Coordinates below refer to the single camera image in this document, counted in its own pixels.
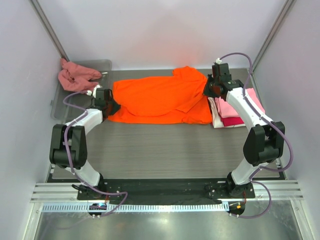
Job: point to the orange t shirt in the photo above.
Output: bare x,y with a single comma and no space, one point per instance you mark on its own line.
175,99

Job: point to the slotted cable duct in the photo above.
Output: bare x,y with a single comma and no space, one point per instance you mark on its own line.
82,207

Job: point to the clear grey plastic bin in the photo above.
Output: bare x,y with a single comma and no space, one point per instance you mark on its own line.
63,112

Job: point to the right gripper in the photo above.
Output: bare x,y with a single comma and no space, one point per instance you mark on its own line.
206,91

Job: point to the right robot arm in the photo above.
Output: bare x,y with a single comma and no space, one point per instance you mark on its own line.
264,142

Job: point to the salmon pink crumpled t shirt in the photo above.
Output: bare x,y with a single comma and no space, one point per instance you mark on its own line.
77,78

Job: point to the frame post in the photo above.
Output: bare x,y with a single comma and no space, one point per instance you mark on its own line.
280,19
48,28

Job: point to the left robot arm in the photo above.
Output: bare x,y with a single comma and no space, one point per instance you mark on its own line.
68,146

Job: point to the magenta folded t shirt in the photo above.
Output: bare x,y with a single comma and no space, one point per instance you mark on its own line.
231,121

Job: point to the right frame post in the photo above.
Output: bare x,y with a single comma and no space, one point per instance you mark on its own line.
280,19

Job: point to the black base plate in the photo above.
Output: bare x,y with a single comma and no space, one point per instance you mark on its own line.
168,191

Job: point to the left frame post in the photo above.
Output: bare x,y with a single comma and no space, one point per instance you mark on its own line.
48,28

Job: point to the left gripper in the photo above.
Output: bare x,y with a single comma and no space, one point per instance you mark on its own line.
116,107

